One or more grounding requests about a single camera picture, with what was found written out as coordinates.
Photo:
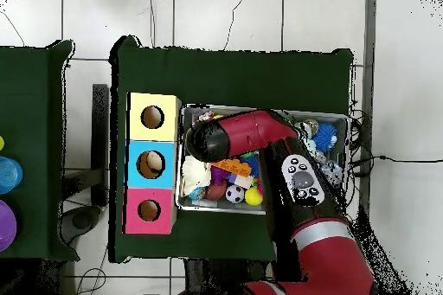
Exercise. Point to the colourful crumpled wrapper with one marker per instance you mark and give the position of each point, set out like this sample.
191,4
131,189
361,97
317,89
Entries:
206,115

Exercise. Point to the blue plastic lid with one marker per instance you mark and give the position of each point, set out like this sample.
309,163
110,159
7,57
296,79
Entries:
8,175

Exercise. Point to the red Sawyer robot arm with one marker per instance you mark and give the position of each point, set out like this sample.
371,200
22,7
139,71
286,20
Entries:
256,132

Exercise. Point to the shallow mesh bin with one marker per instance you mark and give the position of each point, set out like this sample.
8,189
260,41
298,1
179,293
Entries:
214,207

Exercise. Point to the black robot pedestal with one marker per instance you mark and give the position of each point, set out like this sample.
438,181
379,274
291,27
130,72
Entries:
214,277

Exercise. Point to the large blue spiky ball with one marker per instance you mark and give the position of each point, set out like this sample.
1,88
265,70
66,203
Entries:
325,135

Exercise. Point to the brown toy football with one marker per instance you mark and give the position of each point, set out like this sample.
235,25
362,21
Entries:
216,191

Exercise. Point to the purple toy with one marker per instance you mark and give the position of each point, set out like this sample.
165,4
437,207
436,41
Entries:
219,174

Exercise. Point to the dark green tablecloth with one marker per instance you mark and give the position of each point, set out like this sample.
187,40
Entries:
225,73
31,101

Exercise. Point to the purple plastic lid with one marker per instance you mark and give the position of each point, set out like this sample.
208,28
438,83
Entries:
6,225

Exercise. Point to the orange toy building block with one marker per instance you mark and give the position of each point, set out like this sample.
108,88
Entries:
235,167

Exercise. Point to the cream cloth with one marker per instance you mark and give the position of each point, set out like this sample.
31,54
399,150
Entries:
195,174

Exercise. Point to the yellow ball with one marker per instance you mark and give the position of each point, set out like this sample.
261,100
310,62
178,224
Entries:
253,196

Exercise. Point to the small soccer ball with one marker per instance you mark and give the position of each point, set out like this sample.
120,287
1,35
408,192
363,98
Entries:
235,194

